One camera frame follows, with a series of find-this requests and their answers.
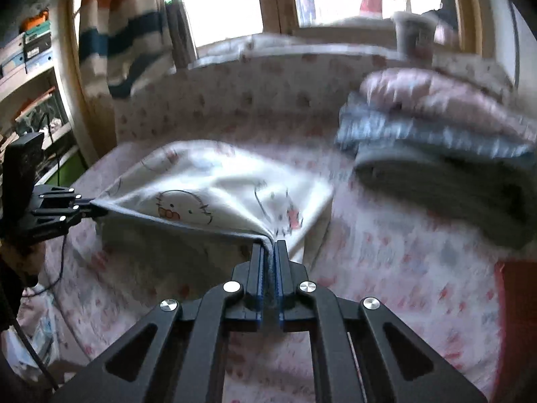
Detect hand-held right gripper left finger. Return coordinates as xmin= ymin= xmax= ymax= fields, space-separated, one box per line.
xmin=50 ymin=241 xmax=273 ymax=403

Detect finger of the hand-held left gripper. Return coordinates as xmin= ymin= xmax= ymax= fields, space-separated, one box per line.
xmin=35 ymin=187 xmax=95 ymax=211
xmin=33 ymin=208 xmax=106 ymax=238

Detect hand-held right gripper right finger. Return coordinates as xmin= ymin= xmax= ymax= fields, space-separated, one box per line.
xmin=274 ymin=239 xmax=489 ymax=403

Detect white cat print pants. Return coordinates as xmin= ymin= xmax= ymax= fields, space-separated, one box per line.
xmin=90 ymin=139 xmax=336 ymax=266

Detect blue printed garment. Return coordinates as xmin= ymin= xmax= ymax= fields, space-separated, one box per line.
xmin=335 ymin=91 xmax=537 ymax=165

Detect wooden shelf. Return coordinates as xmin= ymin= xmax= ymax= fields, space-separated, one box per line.
xmin=0 ymin=8 xmax=87 ymax=171

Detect pink printed bed sheet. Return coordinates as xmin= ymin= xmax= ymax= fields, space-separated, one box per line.
xmin=17 ymin=134 xmax=521 ymax=403

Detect blue white storage box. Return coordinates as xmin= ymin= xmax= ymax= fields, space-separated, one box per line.
xmin=0 ymin=29 xmax=56 ymax=77

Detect grey folded garment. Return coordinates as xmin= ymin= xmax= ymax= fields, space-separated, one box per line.
xmin=351 ymin=143 xmax=537 ymax=249

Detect striped hanging cloth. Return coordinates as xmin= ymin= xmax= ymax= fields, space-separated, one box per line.
xmin=78 ymin=0 xmax=176 ymax=100

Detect dark upright object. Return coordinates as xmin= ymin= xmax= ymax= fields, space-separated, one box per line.
xmin=165 ymin=0 xmax=199 ymax=73

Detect red cloth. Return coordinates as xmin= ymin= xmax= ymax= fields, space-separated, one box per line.
xmin=494 ymin=260 xmax=537 ymax=403

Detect pink white folded garment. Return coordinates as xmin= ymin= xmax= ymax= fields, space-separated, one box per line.
xmin=360 ymin=67 xmax=537 ymax=144

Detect grey cylindrical container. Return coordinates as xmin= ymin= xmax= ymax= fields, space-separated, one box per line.
xmin=393 ymin=11 xmax=438 ymax=67

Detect black cable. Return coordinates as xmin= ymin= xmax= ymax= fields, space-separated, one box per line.
xmin=12 ymin=111 xmax=68 ymax=391

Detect wooden window frame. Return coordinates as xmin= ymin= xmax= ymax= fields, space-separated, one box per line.
xmin=252 ymin=0 xmax=500 ymax=57

